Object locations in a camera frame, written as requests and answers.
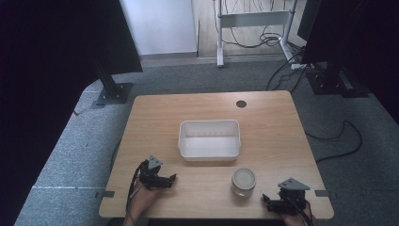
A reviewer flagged long black floor cable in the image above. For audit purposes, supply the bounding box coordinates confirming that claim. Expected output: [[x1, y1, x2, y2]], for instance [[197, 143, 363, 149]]
[[304, 120, 364, 164]]

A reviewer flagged white power strip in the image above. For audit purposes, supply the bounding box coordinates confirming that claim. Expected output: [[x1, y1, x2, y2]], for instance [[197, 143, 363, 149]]
[[290, 62, 315, 71]]

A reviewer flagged black metal stand with base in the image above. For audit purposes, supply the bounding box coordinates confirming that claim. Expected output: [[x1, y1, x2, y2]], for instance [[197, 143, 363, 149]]
[[91, 56, 135, 106]]

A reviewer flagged person's left hand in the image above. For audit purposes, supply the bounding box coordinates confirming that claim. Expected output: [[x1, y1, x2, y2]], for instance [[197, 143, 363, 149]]
[[127, 183, 165, 218]]

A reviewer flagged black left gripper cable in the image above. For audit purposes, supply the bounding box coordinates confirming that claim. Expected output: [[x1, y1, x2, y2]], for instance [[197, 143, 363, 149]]
[[124, 159, 150, 215]]

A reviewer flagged person's right hand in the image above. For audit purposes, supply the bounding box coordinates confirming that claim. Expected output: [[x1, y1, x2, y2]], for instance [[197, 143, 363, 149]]
[[278, 201, 317, 226]]

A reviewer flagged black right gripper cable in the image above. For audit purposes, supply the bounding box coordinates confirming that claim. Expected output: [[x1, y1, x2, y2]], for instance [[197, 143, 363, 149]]
[[286, 195, 311, 226]]

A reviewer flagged bundle of black cables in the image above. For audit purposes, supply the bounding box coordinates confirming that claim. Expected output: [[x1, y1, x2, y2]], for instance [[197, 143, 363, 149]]
[[221, 0, 304, 50]]

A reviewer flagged white plastic bin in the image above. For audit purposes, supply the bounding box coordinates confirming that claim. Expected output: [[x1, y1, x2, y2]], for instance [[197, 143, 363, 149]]
[[177, 119, 242, 162]]

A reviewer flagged black curtain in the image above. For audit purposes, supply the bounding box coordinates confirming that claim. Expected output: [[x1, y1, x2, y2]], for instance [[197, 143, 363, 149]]
[[0, 0, 144, 225], [296, 0, 399, 124]]

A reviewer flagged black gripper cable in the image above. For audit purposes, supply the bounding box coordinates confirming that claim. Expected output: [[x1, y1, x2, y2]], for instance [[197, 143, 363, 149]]
[[286, 195, 311, 226], [124, 159, 150, 215]]

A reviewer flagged glass jar with lid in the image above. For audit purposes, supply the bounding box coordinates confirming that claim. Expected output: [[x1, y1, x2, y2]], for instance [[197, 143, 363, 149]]
[[231, 167, 258, 198]]

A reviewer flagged white metal desk frame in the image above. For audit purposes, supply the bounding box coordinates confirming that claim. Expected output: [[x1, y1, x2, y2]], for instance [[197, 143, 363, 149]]
[[214, 0, 299, 69]]

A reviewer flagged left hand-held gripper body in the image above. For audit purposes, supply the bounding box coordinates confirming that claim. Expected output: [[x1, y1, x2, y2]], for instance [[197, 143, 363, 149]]
[[137, 154, 168, 191]]

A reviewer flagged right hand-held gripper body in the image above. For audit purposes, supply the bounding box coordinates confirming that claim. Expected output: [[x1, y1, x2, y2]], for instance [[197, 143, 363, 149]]
[[266, 177, 311, 217]]

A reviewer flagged black stand base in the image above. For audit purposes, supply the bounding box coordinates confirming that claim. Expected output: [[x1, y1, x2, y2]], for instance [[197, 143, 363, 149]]
[[305, 69, 370, 99]]

